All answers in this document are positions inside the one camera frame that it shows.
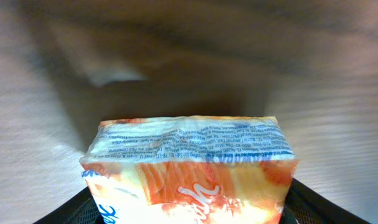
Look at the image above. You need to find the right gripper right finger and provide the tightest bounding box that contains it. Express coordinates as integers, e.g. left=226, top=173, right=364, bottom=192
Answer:
left=280, top=179, right=370, bottom=224

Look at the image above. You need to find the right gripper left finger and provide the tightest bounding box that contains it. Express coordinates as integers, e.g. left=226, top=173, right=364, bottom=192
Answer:
left=34, top=187, right=102, bottom=224

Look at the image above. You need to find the orange snack packet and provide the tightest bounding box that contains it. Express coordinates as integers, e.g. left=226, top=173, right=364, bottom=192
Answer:
left=80, top=116, right=298, bottom=223

